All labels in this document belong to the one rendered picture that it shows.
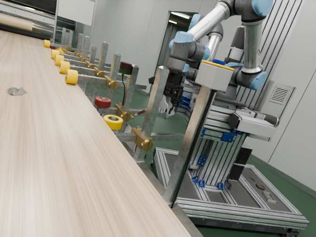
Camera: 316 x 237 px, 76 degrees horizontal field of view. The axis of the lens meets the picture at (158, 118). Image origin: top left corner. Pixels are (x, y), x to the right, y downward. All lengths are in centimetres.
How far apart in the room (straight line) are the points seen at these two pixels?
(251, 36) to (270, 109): 74
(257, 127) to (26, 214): 128
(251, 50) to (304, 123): 223
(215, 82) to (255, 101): 117
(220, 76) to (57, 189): 48
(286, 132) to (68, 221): 321
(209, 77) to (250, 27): 65
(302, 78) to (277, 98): 164
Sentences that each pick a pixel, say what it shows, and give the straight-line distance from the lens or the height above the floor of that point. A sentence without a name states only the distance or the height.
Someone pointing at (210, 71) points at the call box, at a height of 120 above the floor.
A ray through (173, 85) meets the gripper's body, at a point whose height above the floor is 109.
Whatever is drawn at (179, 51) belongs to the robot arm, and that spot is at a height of 123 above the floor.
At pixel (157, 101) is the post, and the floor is 102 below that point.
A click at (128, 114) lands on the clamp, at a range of 106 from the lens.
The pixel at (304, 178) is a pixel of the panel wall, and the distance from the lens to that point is 344.
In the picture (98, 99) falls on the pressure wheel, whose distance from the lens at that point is 105.
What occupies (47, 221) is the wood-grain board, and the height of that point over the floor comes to 90.
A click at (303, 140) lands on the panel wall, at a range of 336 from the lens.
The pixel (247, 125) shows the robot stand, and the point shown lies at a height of 93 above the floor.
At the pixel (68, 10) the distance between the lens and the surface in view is 349.
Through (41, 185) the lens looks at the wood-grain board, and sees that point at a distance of 49.
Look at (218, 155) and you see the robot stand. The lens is 181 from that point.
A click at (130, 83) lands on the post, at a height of 102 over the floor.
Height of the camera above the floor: 121
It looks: 18 degrees down
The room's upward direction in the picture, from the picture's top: 16 degrees clockwise
